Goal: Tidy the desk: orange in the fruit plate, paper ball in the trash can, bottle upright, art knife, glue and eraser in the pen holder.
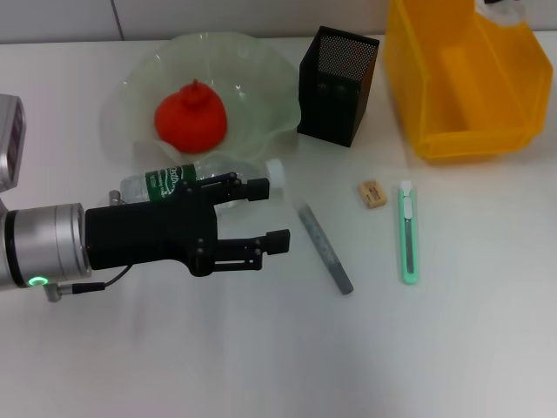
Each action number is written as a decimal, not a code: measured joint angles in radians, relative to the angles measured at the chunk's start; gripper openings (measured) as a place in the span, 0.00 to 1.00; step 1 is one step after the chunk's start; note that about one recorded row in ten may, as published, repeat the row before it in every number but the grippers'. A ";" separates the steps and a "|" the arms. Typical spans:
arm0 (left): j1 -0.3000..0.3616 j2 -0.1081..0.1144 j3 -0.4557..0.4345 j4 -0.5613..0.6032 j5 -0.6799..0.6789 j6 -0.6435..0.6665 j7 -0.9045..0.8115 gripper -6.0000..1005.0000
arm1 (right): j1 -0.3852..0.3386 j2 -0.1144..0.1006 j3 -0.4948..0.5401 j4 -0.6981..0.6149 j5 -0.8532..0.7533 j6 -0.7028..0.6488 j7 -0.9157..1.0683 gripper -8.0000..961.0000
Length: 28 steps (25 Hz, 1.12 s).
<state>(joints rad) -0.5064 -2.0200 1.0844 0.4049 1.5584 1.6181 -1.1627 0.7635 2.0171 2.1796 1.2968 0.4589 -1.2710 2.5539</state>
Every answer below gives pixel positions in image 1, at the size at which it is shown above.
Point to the tan rubber eraser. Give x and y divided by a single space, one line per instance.
372 194

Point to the yellow plastic storage bin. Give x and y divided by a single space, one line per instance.
478 87

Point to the green label water bottle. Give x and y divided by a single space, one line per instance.
165 183

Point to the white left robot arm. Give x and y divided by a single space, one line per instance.
43 244

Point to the pale green glass fruit plate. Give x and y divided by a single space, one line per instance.
252 87

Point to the green utility knife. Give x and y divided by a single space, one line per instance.
409 244

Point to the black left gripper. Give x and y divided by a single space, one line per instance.
152 235

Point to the red-orange toy orange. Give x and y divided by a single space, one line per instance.
191 122

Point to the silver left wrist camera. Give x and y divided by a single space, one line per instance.
11 143

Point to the black mesh pen holder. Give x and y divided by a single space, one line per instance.
330 109

